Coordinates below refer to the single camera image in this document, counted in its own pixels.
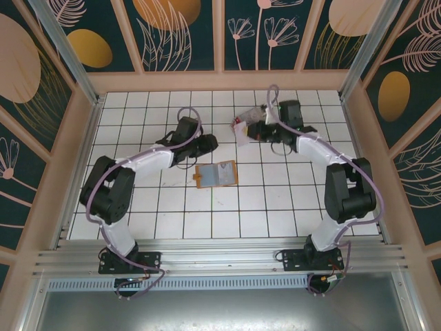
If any purple cable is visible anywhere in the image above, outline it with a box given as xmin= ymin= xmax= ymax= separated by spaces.
xmin=266 ymin=84 xmax=386 ymax=297
xmin=85 ymin=107 xmax=203 ymax=301

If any grey slotted cable duct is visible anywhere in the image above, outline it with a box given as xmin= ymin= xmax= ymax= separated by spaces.
xmin=46 ymin=276 xmax=310 ymax=292

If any orange leather card holder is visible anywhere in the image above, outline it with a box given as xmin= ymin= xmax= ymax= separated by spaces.
xmin=192 ymin=161 xmax=239 ymax=190

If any grey striped credit card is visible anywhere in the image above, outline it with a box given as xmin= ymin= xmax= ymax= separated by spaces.
xmin=218 ymin=162 xmax=236 ymax=185

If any aluminium corner post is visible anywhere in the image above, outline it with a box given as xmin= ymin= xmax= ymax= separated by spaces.
xmin=28 ymin=0 xmax=104 ymax=106
xmin=339 ymin=0 xmax=402 ymax=101

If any clear bag with red contents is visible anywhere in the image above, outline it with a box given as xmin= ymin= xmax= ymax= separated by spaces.
xmin=229 ymin=106 xmax=269 ymax=127

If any white credit card yellow logo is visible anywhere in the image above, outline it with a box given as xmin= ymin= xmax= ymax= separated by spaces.
xmin=235 ymin=121 xmax=252 ymax=148

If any grey metal sheet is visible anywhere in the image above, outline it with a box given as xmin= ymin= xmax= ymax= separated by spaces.
xmin=19 ymin=288 xmax=427 ymax=331

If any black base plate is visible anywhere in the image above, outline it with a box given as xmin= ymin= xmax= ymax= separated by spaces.
xmin=282 ymin=248 xmax=345 ymax=272
xmin=99 ymin=251 xmax=163 ymax=275

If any thin black cable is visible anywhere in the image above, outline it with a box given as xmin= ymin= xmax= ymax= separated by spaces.
xmin=174 ymin=151 xmax=201 ymax=170
xmin=269 ymin=141 xmax=296 ymax=157

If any aluminium side rail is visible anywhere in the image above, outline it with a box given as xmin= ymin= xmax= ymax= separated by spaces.
xmin=339 ymin=92 xmax=393 ymax=244
xmin=53 ymin=98 xmax=104 ymax=251

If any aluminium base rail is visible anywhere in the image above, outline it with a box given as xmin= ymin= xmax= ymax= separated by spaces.
xmin=32 ymin=237 xmax=411 ymax=281

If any black round cable port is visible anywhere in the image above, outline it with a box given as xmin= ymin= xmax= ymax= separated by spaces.
xmin=114 ymin=275 xmax=147 ymax=301
xmin=307 ymin=272 xmax=346 ymax=298

